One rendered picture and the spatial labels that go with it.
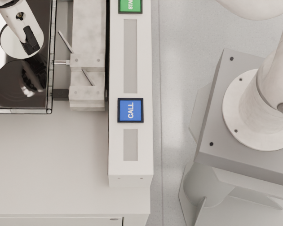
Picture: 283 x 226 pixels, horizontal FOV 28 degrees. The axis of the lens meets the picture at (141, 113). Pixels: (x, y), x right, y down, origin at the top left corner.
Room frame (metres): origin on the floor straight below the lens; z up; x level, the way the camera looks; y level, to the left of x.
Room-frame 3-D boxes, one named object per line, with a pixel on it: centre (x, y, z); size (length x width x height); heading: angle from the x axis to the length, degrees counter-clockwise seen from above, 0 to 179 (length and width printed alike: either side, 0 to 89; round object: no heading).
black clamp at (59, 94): (0.42, 0.19, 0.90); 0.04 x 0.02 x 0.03; 97
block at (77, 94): (0.43, 0.13, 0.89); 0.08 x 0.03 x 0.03; 97
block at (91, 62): (0.51, 0.14, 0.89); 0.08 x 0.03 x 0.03; 97
